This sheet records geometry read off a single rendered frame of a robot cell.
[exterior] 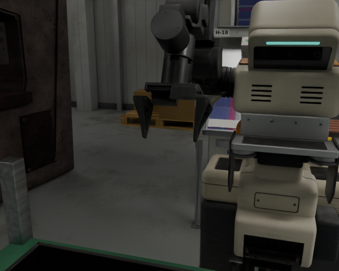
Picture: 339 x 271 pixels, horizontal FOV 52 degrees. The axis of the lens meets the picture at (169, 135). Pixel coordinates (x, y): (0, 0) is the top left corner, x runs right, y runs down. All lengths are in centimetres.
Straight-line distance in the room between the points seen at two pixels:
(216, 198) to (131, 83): 538
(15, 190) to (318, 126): 71
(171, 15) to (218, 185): 84
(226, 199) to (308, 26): 72
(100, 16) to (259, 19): 597
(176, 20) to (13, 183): 38
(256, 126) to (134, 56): 566
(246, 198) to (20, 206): 65
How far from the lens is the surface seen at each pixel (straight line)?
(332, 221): 121
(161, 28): 61
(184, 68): 65
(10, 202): 64
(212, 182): 133
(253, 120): 95
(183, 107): 509
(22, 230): 66
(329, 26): 91
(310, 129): 96
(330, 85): 96
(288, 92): 96
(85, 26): 659
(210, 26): 91
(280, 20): 91
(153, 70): 642
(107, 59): 674
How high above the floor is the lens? 129
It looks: 15 degrees down
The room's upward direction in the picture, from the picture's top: straight up
